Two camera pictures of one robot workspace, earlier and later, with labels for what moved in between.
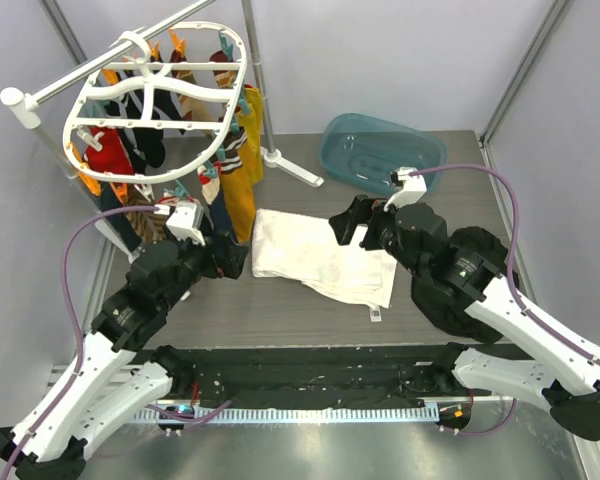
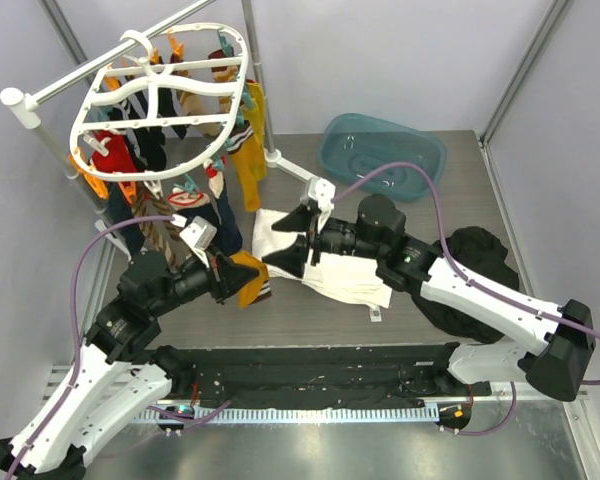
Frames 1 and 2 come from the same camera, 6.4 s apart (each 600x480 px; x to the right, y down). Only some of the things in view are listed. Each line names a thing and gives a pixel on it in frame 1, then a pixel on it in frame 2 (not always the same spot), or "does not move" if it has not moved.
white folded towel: [310, 251] does not move
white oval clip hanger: [144, 117] does not move
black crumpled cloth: [449, 312] does not move
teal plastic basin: [364, 151] does not move
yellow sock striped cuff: [236, 184] to [259, 287]
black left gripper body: [216, 265] to [217, 270]
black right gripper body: [371, 229] to [311, 242]
